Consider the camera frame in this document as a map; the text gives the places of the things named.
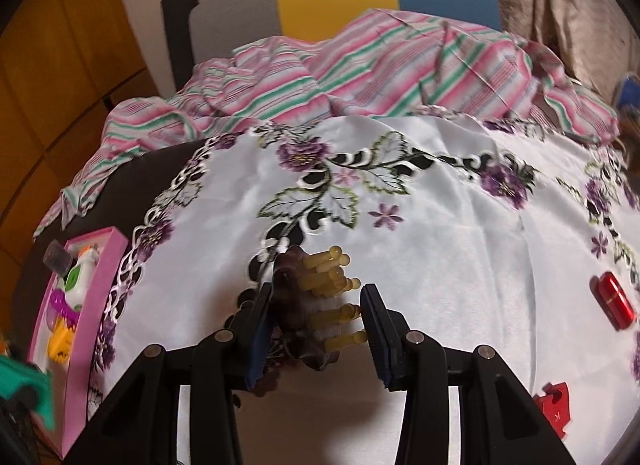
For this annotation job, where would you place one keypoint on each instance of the wooden wardrobe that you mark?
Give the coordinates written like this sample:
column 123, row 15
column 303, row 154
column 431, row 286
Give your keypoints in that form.
column 60, row 70

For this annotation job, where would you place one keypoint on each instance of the pink rimmed box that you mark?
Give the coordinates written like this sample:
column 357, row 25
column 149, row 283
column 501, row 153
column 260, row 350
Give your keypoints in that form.
column 95, row 335

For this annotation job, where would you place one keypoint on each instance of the magenta plastic comb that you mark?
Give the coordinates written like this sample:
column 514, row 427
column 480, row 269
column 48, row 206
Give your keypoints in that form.
column 62, row 307

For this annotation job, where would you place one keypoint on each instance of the brown massage brush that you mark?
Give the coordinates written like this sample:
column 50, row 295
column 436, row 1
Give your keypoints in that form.
column 290, row 285

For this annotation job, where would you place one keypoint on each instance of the red metal cylinder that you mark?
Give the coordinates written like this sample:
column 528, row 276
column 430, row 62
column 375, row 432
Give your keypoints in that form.
column 612, row 301

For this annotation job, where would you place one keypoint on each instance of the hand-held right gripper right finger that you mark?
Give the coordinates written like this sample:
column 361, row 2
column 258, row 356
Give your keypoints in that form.
column 377, row 340

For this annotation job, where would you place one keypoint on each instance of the yellow orange plastic toy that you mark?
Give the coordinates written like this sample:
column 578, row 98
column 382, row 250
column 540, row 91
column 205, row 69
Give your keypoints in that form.
column 61, row 342

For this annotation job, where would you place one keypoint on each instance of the pink green striped blanket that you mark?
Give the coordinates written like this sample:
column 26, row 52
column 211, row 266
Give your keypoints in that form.
column 375, row 65

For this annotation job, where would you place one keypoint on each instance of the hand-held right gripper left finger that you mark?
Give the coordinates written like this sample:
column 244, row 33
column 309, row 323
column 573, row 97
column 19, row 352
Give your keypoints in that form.
column 260, row 345

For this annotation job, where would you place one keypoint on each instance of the white green plastic toy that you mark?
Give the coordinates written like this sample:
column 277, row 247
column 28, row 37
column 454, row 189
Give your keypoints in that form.
column 82, row 275

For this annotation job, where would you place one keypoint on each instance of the white floral cloth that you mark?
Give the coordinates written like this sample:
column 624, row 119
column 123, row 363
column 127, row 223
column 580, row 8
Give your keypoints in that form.
column 450, row 255

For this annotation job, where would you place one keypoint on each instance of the red puzzle piece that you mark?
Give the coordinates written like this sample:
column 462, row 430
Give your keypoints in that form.
column 552, row 412

